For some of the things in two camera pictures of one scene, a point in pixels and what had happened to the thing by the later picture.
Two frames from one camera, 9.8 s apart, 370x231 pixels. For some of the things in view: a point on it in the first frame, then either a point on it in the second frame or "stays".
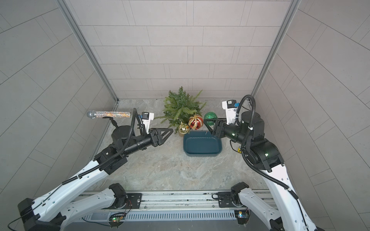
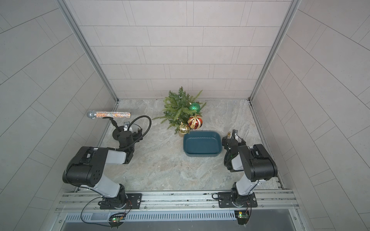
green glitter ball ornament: x=210 y=115 -> x=195 y=107
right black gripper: x=220 y=122 -> x=226 y=141
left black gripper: x=153 y=134 -> x=136 y=135
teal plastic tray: x=201 y=144 stays
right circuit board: x=243 y=216 stays
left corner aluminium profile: x=83 y=38 stays
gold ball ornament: x=183 y=128 stays
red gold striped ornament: x=195 y=122 stays
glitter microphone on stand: x=92 y=114 stays
